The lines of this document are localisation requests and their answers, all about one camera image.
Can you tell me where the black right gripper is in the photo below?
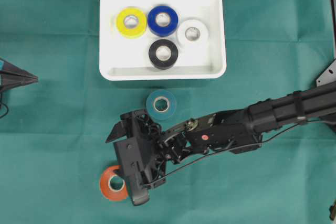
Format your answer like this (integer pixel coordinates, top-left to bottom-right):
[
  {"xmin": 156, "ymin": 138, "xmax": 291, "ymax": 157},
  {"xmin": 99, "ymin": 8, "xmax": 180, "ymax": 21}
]
[{"xmin": 106, "ymin": 109, "xmax": 166, "ymax": 206}]

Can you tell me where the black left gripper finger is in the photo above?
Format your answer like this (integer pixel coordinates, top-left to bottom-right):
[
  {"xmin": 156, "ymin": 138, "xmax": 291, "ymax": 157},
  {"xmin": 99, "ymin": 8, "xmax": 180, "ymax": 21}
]
[
  {"xmin": 0, "ymin": 77, "xmax": 38, "ymax": 93},
  {"xmin": 1, "ymin": 58, "xmax": 38, "ymax": 79}
]

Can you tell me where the red tape roll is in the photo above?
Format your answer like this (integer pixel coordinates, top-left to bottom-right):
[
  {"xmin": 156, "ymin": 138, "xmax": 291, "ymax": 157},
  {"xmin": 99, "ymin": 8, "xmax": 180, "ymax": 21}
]
[{"xmin": 99, "ymin": 165, "xmax": 129, "ymax": 201}]

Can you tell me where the black tape roll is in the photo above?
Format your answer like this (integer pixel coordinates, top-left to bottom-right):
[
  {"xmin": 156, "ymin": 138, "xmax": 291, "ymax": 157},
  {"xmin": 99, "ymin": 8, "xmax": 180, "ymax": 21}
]
[{"xmin": 149, "ymin": 39, "xmax": 179, "ymax": 70}]

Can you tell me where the yellow tape roll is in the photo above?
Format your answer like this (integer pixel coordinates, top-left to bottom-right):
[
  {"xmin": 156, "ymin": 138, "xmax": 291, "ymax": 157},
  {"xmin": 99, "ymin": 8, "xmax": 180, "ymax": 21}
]
[{"xmin": 116, "ymin": 7, "xmax": 147, "ymax": 39}]

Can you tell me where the blue tape roll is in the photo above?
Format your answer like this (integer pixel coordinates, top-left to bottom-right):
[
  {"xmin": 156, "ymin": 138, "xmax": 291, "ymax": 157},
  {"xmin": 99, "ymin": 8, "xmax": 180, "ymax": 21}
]
[{"xmin": 147, "ymin": 5, "xmax": 179, "ymax": 37}]

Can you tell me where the white tape roll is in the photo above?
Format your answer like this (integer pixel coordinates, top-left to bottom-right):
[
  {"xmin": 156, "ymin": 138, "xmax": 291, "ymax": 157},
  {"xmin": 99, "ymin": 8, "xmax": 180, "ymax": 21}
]
[{"xmin": 176, "ymin": 19, "xmax": 209, "ymax": 50}]

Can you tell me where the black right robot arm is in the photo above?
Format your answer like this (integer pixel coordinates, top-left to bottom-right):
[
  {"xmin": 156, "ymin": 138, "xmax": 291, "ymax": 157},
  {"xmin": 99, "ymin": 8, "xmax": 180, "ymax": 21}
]
[{"xmin": 107, "ymin": 63, "xmax": 335, "ymax": 206}]

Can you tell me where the green tape roll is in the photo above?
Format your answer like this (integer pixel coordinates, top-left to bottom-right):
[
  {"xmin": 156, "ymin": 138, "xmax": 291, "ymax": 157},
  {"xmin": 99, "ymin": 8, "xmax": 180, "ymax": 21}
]
[{"xmin": 146, "ymin": 89, "xmax": 177, "ymax": 121}]

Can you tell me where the green table cloth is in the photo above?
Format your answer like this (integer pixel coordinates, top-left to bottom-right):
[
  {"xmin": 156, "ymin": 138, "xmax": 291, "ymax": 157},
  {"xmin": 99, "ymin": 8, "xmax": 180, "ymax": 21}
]
[{"xmin": 1, "ymin": 0, "xmax": 335, "ymax": 223}]

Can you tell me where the white rectangular plastic tray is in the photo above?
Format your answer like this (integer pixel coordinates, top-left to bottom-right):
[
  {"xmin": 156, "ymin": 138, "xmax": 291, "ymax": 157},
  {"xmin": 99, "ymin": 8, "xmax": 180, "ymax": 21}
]
[{"xmin": 99, "ymin": 0, "xmax": 227, "ymax": 81}]

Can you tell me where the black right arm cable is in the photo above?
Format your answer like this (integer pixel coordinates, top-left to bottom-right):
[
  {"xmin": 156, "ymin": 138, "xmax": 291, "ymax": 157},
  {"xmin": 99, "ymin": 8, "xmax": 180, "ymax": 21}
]
[{"xmin": 141, "ymin": 119, "xmax": 336, "ymax": 187}]

